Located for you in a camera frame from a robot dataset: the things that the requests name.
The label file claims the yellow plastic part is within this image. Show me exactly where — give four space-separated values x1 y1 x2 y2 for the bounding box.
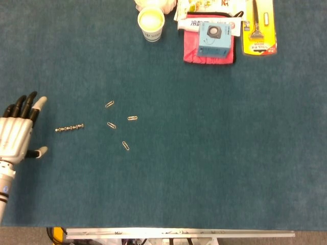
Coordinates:
53 227 65 243

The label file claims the white plastic bag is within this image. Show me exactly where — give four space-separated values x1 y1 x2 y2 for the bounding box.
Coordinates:
134 0 177 15

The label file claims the aluminium profile rail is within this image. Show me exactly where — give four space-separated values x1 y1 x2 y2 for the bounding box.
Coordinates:
65 228 296 240

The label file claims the white paper cup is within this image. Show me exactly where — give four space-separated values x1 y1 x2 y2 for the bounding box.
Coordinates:
137 7 166 43

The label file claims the yellow razor blister pack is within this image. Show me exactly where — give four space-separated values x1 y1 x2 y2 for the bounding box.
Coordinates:
241 0 278 57

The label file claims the pink cloth with black trim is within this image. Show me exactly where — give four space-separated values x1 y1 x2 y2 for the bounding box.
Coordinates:
183 10 245 66

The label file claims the white printed snack packet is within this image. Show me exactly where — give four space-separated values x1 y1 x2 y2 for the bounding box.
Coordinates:
173 0 247 21

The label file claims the white toothpaste tube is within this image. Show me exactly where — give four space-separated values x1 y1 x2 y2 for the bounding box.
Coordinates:
177 17 242 37

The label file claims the blue speaker box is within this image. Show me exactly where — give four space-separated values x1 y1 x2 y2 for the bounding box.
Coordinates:
196 21 232 59

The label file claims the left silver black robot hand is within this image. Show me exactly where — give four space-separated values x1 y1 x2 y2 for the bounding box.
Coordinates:
0 91 49 165

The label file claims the blue felt table mat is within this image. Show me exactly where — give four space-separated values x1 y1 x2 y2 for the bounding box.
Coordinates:
0 0 327 230

